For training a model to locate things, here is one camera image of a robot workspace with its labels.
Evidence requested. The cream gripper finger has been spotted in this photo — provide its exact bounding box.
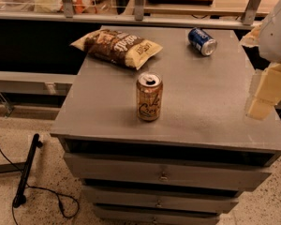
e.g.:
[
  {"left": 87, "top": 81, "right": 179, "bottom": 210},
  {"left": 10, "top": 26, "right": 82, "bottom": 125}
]
[{"left": 240, "top": 25, "right": 260, "bottom": 48}]

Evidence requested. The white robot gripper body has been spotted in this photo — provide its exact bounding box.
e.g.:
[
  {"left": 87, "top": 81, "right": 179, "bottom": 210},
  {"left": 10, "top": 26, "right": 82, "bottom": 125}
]
[{"left": 259, "top": 0, "right": 281, "bottom": 63}]

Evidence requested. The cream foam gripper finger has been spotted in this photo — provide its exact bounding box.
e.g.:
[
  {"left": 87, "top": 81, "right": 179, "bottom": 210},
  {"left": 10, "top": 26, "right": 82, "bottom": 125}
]
[{"left": 246, "top": 63, "right": 281, "bottom": 120}]

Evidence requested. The blue pepsi can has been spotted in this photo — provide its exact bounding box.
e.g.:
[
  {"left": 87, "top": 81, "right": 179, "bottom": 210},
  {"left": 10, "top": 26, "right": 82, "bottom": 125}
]
[{"left": 188, "top": 27, "right": 217, "bottom": 56}]

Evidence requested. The orange la croix can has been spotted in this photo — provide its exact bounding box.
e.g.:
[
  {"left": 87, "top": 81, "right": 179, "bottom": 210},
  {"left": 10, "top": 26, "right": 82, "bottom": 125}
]
[{"left": 136, "top": 72, "right": 163, "bottom": 122}]

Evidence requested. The grey drawer cabinet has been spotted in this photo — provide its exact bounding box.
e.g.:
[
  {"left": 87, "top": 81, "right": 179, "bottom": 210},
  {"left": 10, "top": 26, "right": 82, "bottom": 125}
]
[{"left": 51, "top": 27, "right": 281, "bottom": 225}]

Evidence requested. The brown yellow chip bag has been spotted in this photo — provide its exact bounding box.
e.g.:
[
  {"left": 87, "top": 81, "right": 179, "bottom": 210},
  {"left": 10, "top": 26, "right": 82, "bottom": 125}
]
[{"left": 71, "top": 29, "right": 163, "bottom": 70}]

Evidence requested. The grey metal railing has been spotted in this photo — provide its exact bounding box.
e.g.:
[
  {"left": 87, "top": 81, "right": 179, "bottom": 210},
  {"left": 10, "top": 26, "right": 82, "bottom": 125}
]
[{"left": 0, "top": 0, "right": 261, "bottom": 30}]

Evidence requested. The grey lower ledge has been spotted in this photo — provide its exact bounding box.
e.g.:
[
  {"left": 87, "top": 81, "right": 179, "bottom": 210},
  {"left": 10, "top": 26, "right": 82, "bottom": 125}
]
[{"left": 0, "top": 71, "right": 76, "bottom": 96}]

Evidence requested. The black stand leg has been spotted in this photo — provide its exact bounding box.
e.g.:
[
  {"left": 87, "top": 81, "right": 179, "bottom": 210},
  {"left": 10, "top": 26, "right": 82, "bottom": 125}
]
[{"left": 12, "top": 134, "right": 43, "bottom": 208}]

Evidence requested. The black floor cable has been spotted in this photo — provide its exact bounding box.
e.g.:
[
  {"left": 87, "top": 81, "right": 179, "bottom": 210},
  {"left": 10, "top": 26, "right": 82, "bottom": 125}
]
[{"left": 0, "top": 131, "right": 81, "bottom": 225}]

